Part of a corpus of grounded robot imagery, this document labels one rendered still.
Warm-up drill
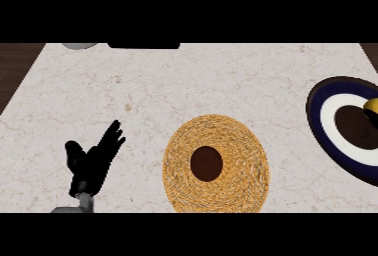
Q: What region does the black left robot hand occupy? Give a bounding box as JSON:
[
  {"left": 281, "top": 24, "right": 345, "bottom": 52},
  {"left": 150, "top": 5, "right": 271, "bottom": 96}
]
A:
[{"left": 64, "top": 119, "right": 128, "bottom": 198}]

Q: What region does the grey round object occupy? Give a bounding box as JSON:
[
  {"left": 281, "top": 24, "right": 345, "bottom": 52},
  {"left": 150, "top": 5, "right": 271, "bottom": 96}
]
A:
[{"left": 61, "top": 42, "right": 100, "bottom": 51}]

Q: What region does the yellow lemon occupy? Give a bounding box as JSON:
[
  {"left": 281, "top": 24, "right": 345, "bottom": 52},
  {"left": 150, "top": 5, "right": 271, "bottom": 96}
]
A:
[{"left": 362, "top": 98, "right": 378, "bottom": 115}]

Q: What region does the blue and white plate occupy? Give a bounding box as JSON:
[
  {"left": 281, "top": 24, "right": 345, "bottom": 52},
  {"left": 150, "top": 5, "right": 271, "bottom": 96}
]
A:
[{"left": 305, "top": 76, "right": 378, "bottom": 188}]

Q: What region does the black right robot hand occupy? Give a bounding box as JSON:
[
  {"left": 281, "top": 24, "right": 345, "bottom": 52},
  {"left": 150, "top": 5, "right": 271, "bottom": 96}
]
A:
[{"left": 364, "top": 110, "right": 378, "bottom": 130}]

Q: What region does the round woven straw placemat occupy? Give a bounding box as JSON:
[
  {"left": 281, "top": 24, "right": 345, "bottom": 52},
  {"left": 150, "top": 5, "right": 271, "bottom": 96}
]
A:
[{"left": 162, "top": 114, "right": 272, "bottom": 214}]

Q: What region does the black appliance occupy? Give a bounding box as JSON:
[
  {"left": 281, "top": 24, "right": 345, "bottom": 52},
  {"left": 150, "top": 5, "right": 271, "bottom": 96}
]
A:
[{"left": 107, "top": 42, "right": 182, "bottom": 50}]

